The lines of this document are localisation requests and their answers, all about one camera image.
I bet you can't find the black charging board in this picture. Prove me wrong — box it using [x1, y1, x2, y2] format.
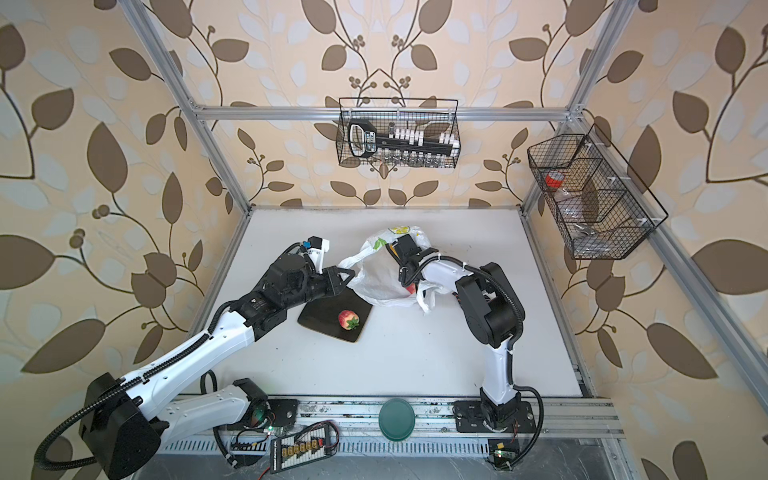
[270, 436, 335, 474]

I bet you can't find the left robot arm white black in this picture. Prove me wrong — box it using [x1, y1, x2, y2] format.
[34, 236, 355, 479]

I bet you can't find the green round lid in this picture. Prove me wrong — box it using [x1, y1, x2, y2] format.
[378, 398, 416, 442]

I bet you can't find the back black wire basket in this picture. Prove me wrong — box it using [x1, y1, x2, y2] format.
[335, 96, 462, 169]

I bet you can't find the small circuit board right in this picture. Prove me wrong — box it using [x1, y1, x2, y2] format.
[488, 439, 521, 470]

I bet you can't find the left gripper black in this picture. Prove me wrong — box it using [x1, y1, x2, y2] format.
[281, 265, 356, 312]

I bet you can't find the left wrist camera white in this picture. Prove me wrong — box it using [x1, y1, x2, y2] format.
[302, 236, 330, 273]

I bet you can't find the red fake strawberry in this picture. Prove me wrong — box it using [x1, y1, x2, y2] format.
[338, 310, 360, 331]

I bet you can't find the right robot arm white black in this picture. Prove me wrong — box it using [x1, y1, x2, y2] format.
[385, 234, 532, 432]

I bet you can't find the right black wire basket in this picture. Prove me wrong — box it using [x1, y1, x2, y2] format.
[527, 125, 668, 260]

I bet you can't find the black square tray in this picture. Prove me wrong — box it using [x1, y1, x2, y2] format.
[298, 288, 373, 343]

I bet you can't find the white plastic bag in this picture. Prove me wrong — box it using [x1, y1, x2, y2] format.
[338, 226, 470, 314]

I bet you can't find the black tool in basket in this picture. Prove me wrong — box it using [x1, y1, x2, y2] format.
[346, 120, 461, 158]

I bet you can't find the black wire basket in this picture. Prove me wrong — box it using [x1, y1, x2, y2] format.
[527, 125, 668, 260]
[335, 96, 462, 169]

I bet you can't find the red capped bottle in basket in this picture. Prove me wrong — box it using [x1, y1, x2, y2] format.
[544, 170, 565, 193]

